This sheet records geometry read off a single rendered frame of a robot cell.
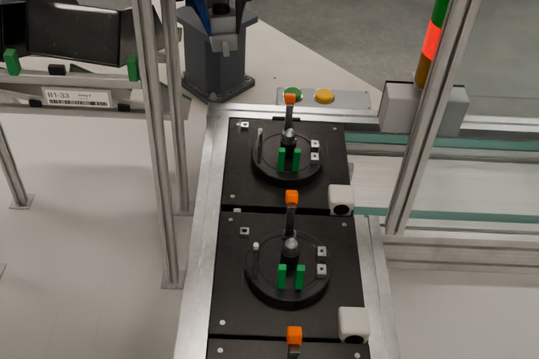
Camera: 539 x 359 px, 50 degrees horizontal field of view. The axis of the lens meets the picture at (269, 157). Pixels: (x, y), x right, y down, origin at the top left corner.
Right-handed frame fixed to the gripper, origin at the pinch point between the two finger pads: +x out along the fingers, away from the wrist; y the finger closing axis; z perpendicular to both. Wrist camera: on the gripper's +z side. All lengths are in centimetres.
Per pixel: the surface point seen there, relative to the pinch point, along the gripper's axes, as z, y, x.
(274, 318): 6, 2, 50
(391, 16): -226, 118, -70
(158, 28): 7.7, -10.5, 4.0
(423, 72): 18.4, 25.8, 17.3
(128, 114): -5.0, -17.6, 14.5
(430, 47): 21.5, 26.0, 14.7
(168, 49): 6.8, -9.4, 7.2
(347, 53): -203, 81, -45
